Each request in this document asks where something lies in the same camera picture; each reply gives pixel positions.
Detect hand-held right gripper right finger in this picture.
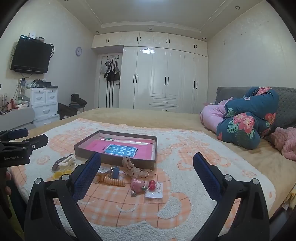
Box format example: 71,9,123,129
193,152,271,241

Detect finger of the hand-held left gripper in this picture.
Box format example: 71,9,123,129
22,134,49,153
0,128,29,142

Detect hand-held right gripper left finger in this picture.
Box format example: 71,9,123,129
24,152,102,241

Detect white claw hair clip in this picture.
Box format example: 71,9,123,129
58,156,77,171

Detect orange spiral hair tie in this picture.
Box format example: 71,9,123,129
94,175,126,187

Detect yellow hair clip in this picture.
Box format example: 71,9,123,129
53,170,72,179

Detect beige large claw clip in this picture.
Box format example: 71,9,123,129
122,156,154,179

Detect brown cardboard box tray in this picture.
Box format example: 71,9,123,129
74,130,158,171

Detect clear earring card packet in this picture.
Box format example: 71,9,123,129
144,180,164,199

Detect person's left hand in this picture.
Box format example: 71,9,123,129
5,171,12,196

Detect orange white printed blanket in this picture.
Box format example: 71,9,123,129
8,118,277,241

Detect white plastic drawer cabinet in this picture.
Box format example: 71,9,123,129
24,88,60,127

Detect brown clothes heap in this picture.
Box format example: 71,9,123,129
58,103,78,120

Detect pink fish charm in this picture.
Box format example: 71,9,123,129
130,178,148,197

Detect black set-top box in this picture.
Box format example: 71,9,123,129
32,80,59,88

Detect dark folded clothes pile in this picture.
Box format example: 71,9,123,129
69,93,88,108

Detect pink garment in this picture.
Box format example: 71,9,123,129
200,97,234,135

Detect bed with tan sheet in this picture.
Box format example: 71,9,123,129
11,108,296,232

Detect blue floral quilt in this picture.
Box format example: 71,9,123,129
217,87,279,151

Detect white door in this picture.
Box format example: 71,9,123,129
98,54,121,109

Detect pink fluffy blanket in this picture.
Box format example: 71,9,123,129
270,127,296,161

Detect hanging bags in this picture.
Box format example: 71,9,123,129
100,60,121,81

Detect white glossy wardrobe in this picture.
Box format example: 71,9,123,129
92,31,209,114

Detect black wall television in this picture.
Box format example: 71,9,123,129
10,35,53,75

